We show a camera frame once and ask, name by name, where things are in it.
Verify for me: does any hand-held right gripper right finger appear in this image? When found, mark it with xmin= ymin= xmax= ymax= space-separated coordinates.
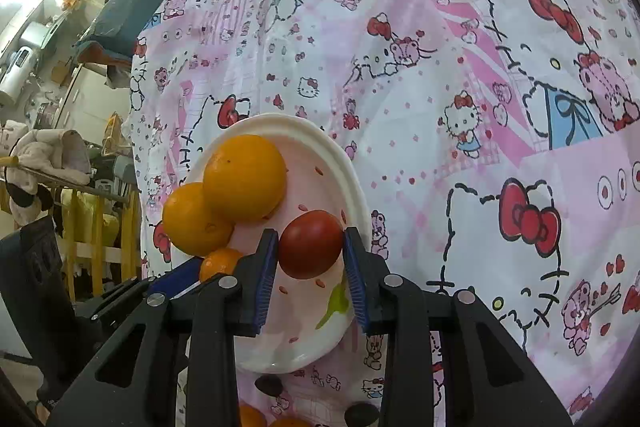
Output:
xmin=341 ymin=227 xmax=574 ymax=427

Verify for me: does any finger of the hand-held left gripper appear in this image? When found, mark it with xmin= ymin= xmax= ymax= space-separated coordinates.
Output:
xmin=92 ymin=257 xmax=203 ymax=323

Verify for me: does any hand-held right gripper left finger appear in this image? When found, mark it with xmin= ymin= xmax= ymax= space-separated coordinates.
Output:
xmin=47 ymin=228 xmax=279 ymax=427

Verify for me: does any small orange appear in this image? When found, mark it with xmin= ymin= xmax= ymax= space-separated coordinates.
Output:
xmin=199 ymin=247 xmax=245 ymax=283

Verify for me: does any red tomato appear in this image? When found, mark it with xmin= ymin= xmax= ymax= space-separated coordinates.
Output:
xmin=278 ymin=210 xmax=346 ymax=280

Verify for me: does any white oval plate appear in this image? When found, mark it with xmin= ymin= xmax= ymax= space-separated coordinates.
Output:
xmin=181 ymin=113 xmax=372 ymax=374

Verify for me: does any medium orange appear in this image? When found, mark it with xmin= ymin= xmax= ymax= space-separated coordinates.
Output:
xmin=162 ymin=182 xmax=235 ymax=257

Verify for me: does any yellow rack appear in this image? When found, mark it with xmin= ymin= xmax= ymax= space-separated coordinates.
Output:
xmin=50 ymin=114 xmax=143 ymax=303

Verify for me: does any large orange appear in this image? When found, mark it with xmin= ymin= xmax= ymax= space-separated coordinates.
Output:
xmin=202 ymin=135 xmax=288 ymax=223

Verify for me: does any black and white cloth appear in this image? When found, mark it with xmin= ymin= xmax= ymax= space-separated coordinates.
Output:
xmin=4 ymin=179 xmax=56 ymax=228

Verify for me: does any dark plum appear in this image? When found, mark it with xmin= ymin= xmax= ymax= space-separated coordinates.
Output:
xmin=255 ymin=374 xmax=284 ymax=398
xmin=346 ymin=402 xmax=381 ymax=427

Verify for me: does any white padded garment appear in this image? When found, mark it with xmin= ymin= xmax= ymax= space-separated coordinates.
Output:
xmin=9 ymin=128 xmax=93 ymax=185

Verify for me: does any white cabinet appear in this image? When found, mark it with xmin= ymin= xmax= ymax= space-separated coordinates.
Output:
xmin=59 ymin=64 xmax=132 ymax=148

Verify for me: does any pink cartoon printed blanket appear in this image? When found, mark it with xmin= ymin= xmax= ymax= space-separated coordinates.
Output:
xmin=122 ymin=0 xmax=640 ymax=427

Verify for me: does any white appliance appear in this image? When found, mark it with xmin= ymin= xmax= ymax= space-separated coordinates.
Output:
xmin=0 ymin=47 xmax=38 ymax=100

